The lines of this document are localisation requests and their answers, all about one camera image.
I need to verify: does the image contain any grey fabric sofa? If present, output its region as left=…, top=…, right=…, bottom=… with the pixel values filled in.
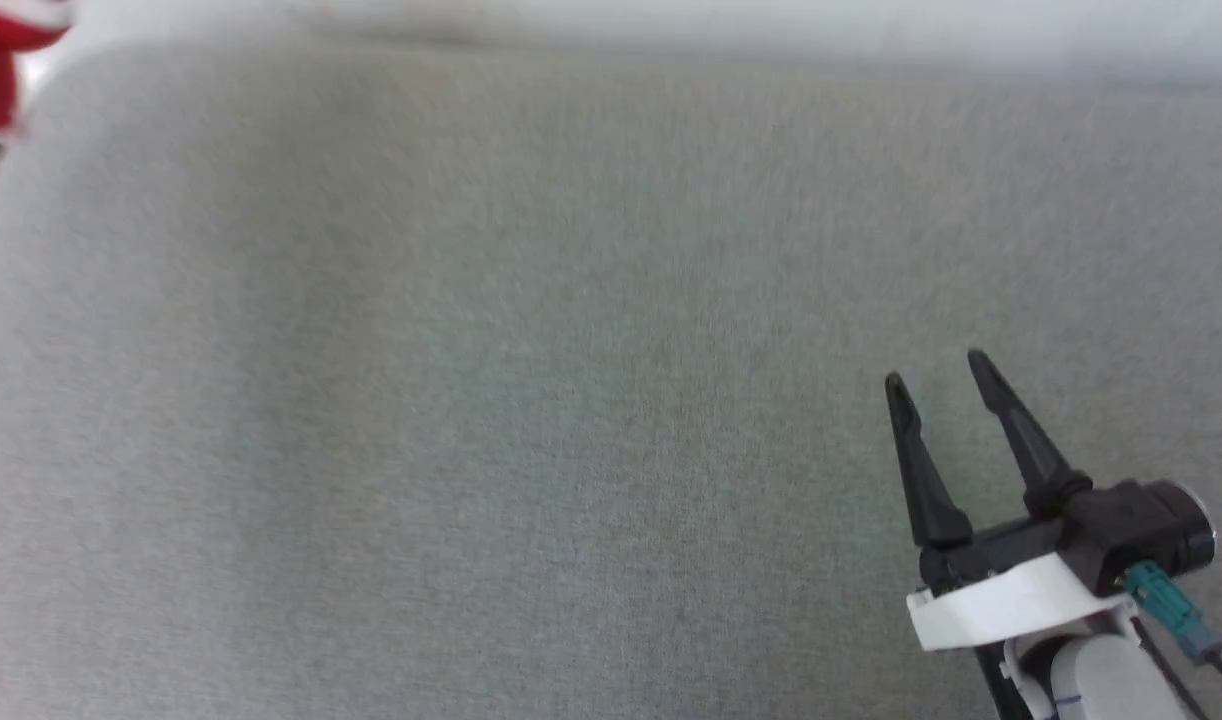
left=0, top=40, right=1222, bottom=720

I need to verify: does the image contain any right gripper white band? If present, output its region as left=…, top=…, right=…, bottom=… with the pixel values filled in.
left=884, top=348, right=1144, bottom=653

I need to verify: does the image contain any teal plug black right cable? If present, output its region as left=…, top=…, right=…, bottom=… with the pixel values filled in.
left=1119, top=560, right=1222, bottom=699

